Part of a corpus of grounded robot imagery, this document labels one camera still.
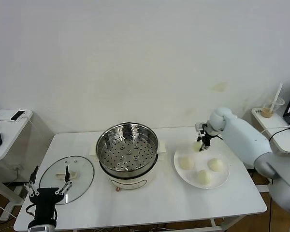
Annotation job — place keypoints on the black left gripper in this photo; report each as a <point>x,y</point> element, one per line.
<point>44,198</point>

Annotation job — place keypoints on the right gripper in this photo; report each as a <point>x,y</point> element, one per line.
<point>204,129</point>

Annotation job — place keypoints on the white steamed baozi bun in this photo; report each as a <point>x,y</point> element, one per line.
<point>196,146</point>
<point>215,165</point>
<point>204,178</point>
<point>186,163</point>

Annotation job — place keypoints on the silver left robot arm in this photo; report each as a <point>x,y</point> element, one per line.
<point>42,228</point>

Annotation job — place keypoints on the stainless steel steamer basket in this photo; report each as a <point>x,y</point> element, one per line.
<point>128,154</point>

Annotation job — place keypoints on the white round plate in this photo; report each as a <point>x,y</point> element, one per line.
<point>184,177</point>

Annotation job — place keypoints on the white side table with phone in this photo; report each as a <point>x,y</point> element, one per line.
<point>9,135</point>

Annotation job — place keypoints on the clear plastic drink cup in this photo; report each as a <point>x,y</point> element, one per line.
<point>268,112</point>

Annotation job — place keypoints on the black smartphone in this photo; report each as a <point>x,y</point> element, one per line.
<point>17,115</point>

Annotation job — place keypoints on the white electric cooker pot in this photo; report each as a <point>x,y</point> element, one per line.
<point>128,181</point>

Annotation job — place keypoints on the white side table with laptop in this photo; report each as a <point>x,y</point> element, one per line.
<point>284,142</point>

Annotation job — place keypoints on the flat white box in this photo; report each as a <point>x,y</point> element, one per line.
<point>2,115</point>

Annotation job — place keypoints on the white drinking straw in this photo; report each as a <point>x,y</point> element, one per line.
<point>278,93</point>

